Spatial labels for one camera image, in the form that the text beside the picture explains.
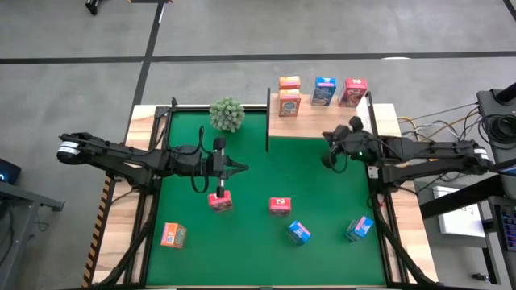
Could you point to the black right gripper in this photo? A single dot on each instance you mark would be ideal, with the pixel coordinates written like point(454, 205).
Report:
point(354, 143)

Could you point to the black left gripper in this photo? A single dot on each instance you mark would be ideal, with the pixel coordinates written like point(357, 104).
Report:
point(215, 167)

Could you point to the red Froot Loops cereal box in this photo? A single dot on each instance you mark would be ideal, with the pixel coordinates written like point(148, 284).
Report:
point(226, 204)
point(280, 205)
point(354, 86)

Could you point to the blue Rice Krispies cereal box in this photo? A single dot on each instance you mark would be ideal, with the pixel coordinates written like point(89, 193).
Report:
point(299, 232)
point(359, 227)
point(323, 90)

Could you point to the orange Mini Wheats cereal box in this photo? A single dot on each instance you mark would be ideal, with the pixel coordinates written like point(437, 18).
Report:
point(289, 104)
point(173, 234)
point(289, 82)

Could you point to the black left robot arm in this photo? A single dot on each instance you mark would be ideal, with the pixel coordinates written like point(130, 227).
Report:
point(121, 155)

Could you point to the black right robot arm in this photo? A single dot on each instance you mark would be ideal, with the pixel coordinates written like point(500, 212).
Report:
point(435, 151)

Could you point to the wooden shelf board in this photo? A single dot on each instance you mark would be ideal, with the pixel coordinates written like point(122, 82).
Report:
point(306, 127)

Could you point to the green plant in white pot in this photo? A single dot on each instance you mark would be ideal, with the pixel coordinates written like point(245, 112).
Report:
point(227, 114)

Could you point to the green table mat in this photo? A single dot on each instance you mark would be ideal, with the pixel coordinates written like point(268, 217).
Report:
point(242, 258)

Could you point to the black stand beam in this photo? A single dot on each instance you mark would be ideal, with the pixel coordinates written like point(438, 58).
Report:
point(455, 201)

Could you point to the white paper sheet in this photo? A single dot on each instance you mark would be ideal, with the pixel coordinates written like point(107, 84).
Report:
point(463, 221)

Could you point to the black equipment stand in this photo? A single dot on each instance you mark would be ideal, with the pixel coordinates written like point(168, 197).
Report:
point(488, 100)

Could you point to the yellow black hazard strip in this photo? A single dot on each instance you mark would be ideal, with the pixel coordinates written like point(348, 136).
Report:
point(98, 225)

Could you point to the dark tablet screen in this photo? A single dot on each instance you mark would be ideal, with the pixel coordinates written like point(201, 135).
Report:
point(510, 169)

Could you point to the black keyboard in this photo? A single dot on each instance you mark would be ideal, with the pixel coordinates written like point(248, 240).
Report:
point(508, 229)

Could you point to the small dark floor object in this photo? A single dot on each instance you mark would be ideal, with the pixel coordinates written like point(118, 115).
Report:
point(479, 277)

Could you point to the grey metal desk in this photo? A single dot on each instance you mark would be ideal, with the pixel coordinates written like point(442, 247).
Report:
point(24, 197)

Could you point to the small black object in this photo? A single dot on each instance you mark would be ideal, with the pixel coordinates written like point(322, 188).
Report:
point(92, 6)

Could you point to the black device with blue light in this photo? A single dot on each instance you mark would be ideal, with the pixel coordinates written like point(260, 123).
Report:
point(8, 171)

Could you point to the small grey metal bracket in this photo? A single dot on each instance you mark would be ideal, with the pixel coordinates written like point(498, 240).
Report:
point(373, 172)

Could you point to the black table frame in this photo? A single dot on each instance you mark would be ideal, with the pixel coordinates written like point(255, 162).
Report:
point(150, 241)

